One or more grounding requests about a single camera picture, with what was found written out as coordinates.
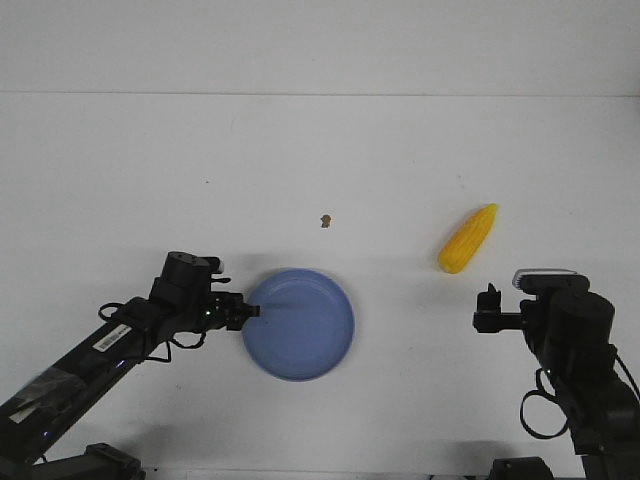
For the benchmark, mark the yellow corn cob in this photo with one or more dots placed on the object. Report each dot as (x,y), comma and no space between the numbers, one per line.
(465,242)

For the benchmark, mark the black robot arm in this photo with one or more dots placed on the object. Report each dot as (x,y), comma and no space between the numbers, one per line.
(567,327)
(182,300)

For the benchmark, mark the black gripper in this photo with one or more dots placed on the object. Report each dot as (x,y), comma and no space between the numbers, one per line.
(489,316)
(224,309)

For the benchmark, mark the blue round plate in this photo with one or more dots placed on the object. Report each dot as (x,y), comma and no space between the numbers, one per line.
(305,328)

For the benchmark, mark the small brown table stain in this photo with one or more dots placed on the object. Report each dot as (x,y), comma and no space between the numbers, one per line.
(326,221)

